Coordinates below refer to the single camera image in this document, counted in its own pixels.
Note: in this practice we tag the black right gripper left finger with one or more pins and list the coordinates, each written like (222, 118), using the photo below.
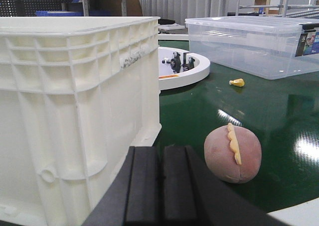
(133, 197)

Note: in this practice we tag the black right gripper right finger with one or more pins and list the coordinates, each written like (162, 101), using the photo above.
(193, 196)

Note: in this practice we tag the pink round plush toy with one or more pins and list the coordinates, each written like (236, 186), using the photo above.
(233, 153)

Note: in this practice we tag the white plastic tote crate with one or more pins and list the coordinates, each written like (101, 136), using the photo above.
(75, 94)

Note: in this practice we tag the wooden box in background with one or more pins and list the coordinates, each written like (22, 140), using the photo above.
(267, 10)

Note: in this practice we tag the white round conveyor hub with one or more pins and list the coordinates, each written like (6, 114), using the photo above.
(169, 80)

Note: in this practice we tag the small yellow toy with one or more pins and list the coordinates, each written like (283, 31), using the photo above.
(237, 82)

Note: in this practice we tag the black bearing mechanism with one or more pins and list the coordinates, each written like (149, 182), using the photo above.
(177, 65)

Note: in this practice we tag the clear plastic storage bin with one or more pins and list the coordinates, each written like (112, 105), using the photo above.
(267, 47)

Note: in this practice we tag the blue bin on rack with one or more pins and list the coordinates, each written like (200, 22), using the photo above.
(58, 13)

